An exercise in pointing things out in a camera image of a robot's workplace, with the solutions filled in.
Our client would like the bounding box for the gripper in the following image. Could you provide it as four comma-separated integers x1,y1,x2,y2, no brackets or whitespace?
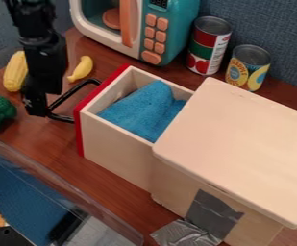
18,36,70,118

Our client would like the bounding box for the drawer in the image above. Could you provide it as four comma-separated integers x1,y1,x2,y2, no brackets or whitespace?
45,62,196,193

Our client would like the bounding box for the yellow toy corn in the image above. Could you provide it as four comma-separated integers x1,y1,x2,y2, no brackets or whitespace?
1,50,31,93

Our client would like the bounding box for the yellow toy banana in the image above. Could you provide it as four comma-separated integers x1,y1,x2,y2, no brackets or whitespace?
65,55,94,84

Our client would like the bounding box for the blue cloth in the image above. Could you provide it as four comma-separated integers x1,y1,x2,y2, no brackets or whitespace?
95,79,189,144

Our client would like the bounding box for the toy microwave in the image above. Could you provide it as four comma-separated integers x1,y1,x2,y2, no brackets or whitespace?
68,0,203,67

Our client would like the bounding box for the red and green can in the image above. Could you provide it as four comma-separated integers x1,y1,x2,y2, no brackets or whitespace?
185,15,234,77

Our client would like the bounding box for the grey tape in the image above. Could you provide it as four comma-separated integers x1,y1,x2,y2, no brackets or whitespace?
149,188,246,246

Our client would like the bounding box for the cabinet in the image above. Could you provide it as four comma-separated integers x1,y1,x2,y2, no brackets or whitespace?
149,76,297,246

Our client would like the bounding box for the yellow and blue can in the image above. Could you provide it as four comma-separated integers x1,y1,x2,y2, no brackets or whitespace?
223,43,273,93

